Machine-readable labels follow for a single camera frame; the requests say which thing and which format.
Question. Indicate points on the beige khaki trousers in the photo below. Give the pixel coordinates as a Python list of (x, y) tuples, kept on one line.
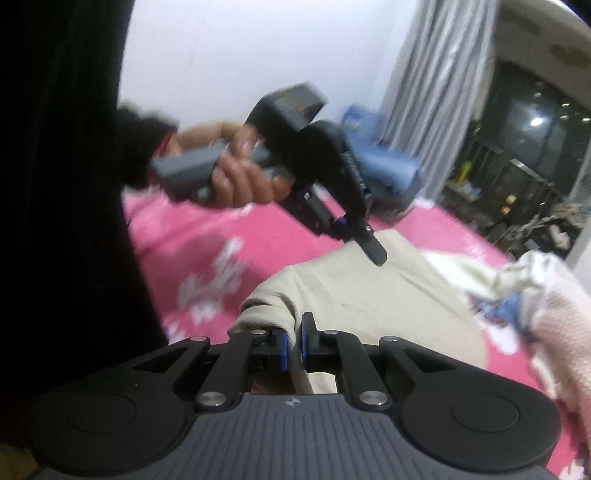
[(344, 290)]

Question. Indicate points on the folded blue jeans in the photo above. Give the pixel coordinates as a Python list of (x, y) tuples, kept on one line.
[(390, 174)]

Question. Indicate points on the person's left hand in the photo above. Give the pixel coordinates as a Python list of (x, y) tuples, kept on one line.
[(236, 180)]

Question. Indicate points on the blue water jug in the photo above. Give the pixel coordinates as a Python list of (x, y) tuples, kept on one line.
[(361, 125)]

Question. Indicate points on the blue cloth in pile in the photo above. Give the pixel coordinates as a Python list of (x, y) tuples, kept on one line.
[(506, 311)]

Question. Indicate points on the black metal railing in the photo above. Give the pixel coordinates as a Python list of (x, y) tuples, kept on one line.
[(494, 193)]

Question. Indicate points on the pink floral bed blanket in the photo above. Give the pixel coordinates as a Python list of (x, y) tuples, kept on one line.
[(201, 264)]

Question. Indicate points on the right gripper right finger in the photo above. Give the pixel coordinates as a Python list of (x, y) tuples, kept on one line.
[(344, 356)]

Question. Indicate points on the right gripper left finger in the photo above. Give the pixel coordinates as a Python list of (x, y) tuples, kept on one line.
[(239, 360)]

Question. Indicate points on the folded dark grey garment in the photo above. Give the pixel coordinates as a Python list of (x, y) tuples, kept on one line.
[(392, 203)]

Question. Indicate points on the cream white garment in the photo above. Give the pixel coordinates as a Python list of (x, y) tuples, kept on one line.
[(470, 276)]

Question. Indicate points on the white shirt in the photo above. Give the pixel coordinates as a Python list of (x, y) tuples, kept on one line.
[(533, 269)]

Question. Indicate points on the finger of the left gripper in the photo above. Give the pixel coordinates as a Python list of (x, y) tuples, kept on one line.
[(371, 246), (339, 229)]

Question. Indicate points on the person's dark clothed torso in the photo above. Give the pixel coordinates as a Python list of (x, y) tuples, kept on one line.
[(73, 299)]

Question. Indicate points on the pink white checkered garment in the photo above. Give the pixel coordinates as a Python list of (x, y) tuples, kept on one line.
[(556, 312)]

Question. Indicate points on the grey curtain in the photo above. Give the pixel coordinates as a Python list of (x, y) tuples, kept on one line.
[(435, 84)]

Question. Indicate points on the person's left forearm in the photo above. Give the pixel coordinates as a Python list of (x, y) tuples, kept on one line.
[(204, 134)]

